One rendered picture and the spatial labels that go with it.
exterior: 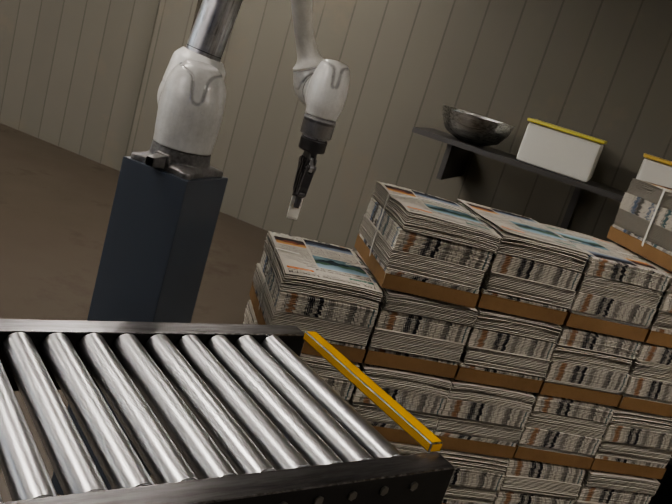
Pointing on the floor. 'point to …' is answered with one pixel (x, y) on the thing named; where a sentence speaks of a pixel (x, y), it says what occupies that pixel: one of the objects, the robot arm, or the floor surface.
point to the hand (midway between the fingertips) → (295, 206)
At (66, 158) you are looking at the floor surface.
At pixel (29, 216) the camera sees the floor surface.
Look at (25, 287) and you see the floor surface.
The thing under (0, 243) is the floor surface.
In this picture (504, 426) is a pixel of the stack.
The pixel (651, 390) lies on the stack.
